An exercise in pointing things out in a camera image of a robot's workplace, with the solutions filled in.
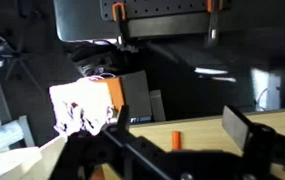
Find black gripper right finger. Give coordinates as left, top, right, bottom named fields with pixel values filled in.
left=221, top=105, right=277, bottom=157

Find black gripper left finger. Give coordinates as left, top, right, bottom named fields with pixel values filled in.
left=116, top=104, right=131, bottom=134

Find orange pen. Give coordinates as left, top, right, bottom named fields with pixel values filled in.
left=171, top=130, right=183, bottom=151

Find grey box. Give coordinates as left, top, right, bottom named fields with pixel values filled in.
left=120, top=70, right=153, bottom=125

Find black perforated breadboard table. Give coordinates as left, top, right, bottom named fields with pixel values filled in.
left=99, top=0, right=234, bottom=38

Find white paper sheets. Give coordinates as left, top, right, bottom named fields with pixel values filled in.
left=0, top=114, right=67, bottom=180

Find orange handled bar clamp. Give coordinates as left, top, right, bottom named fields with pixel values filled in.
left=111, top=1, right=140, bottom=53
left=204, top=0, right=224, bottom=47

